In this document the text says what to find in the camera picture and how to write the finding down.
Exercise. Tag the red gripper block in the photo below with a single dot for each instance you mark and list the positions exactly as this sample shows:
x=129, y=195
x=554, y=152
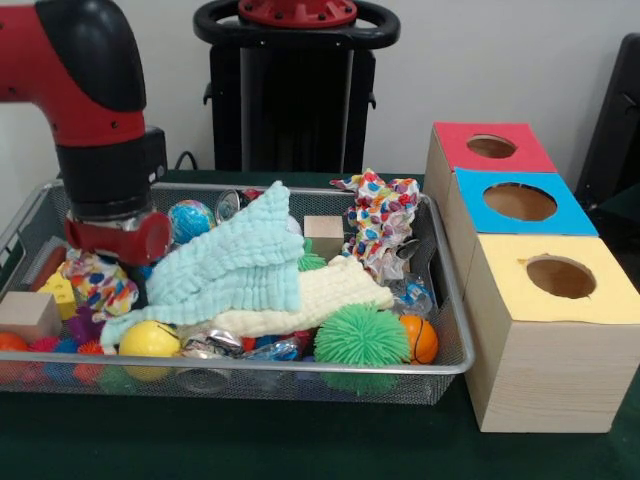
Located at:
x=120, y=240

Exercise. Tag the mint green waffle cloth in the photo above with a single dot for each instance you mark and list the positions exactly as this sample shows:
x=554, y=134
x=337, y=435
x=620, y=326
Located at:
x=235, y=265

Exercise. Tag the cream yellow cloth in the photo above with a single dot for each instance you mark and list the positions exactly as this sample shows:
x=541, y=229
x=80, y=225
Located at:
x=330, y=295

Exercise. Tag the green spiky ball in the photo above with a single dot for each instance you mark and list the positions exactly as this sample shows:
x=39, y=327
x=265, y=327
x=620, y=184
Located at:
x=360, y=335

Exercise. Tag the orange basketball toy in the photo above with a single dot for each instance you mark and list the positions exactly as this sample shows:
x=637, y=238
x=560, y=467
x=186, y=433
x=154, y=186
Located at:
x=422, y=338

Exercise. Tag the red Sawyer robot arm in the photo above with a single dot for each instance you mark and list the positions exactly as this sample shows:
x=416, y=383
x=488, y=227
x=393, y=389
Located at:
x=80, y=80

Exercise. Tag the clear mesh bin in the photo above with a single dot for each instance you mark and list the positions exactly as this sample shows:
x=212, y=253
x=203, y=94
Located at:
x=450, y=330

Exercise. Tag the wooden box with three holes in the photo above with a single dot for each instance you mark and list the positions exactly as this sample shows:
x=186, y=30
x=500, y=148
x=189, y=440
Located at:
x=550, y=370

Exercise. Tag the yellow ball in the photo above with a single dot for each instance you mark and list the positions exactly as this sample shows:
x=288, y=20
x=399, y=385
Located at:
x=148, y=340

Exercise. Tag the blue globe ball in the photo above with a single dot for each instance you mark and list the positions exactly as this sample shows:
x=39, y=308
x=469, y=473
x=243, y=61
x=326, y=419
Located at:
x=192, y=222

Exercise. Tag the yellow triangular block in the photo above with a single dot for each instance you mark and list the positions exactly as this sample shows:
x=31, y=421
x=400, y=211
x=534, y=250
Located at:
x=58, y=295

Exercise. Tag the plain wooden block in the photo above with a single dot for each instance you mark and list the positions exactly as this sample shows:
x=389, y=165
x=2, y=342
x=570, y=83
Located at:
x=324, y=238
x=25, y=315

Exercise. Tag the small orange ball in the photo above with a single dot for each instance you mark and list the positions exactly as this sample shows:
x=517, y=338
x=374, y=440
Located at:
x=10, y=342

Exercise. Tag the dark green table cloth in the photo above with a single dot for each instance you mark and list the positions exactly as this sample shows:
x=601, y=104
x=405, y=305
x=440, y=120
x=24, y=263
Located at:
x=300, y=440

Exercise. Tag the black upright panel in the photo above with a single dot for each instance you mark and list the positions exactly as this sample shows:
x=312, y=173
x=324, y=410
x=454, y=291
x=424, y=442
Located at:
x=615, y=130

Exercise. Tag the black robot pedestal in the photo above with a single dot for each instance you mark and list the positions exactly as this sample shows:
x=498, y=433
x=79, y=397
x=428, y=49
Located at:
x=290, y=110

